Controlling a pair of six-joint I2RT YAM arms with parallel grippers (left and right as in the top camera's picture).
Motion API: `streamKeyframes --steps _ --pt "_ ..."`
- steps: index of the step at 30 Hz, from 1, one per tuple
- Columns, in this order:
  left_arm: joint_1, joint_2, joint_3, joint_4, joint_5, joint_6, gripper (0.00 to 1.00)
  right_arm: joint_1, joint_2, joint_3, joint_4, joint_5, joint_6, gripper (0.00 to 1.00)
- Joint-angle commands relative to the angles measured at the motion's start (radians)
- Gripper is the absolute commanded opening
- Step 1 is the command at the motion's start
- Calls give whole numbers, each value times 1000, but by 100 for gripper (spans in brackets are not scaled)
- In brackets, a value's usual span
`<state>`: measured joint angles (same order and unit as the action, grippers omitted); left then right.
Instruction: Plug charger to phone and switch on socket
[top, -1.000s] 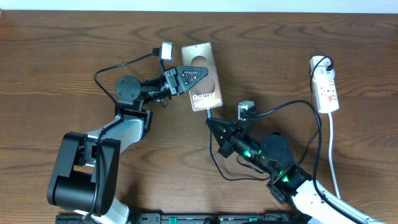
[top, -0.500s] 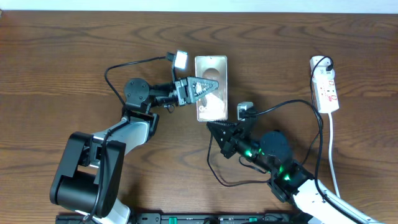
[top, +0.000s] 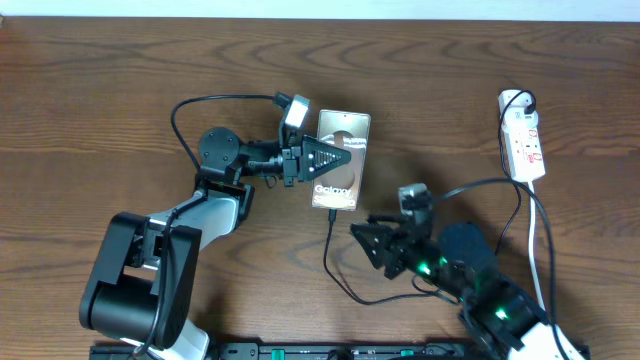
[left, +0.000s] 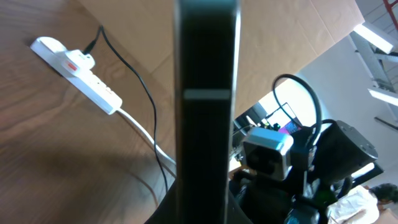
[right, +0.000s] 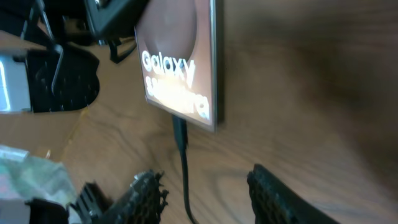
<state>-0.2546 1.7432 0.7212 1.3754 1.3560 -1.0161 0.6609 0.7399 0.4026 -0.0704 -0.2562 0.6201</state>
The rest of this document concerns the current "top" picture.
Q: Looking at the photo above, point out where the white power strip cord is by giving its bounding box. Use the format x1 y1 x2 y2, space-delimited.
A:
527 180 547 312

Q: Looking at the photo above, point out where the black left camera cable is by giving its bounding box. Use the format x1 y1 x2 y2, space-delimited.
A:
127 91 294 360

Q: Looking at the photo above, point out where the white power strip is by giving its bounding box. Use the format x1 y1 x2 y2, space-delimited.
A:
497 89 547 183

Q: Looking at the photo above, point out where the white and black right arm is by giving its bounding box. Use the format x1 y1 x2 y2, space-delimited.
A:
350 215 588 359

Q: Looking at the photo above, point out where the white USB charger adapter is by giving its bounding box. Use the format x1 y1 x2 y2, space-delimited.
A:
498 89 539 128

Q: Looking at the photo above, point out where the bronze Galaxy smartphone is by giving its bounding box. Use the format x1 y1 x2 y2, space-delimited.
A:
311 109 371 211

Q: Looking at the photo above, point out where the black right camera cable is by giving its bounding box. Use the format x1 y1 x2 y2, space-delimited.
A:
429 178 571 360

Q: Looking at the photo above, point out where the black charger cable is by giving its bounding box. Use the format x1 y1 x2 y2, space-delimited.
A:
322 89 539 307

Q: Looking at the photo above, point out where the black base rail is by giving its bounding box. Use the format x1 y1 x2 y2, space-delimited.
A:
89 341 591 360

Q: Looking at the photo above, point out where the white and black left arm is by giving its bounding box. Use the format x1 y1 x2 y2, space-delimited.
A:
79 127 351 359

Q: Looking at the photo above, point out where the black camera cable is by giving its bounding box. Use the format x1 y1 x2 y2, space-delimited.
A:
429 178 571 360
127 91 294 360

